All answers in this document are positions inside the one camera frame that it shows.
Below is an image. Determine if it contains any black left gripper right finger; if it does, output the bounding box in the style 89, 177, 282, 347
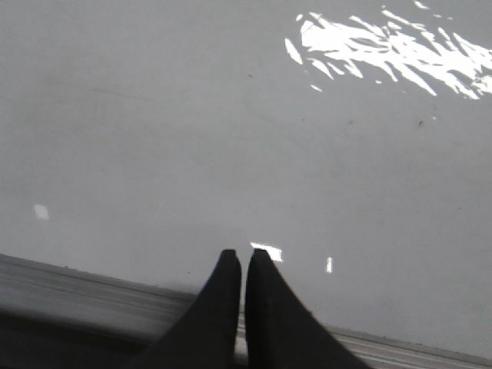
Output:
244, 249, 369, 368

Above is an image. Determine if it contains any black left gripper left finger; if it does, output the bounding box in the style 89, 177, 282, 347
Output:
130, 249, 241, 368

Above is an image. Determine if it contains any white whiteboard with metal frame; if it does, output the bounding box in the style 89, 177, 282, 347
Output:
1, 1, 491, 358

